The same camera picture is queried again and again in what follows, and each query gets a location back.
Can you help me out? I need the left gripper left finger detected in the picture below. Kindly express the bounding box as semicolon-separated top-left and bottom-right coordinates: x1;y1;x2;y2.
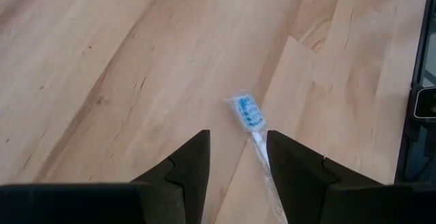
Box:
131;130;211;224

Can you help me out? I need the black metal table frame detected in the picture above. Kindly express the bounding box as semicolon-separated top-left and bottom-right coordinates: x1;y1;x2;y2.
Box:
394;0;436;186

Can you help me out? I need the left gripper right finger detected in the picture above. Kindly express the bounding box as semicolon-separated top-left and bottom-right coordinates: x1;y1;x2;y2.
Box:
266;130;383;224

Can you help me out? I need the blue toothbrush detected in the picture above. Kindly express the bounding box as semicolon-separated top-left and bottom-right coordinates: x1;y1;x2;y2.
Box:
223;89;289;224

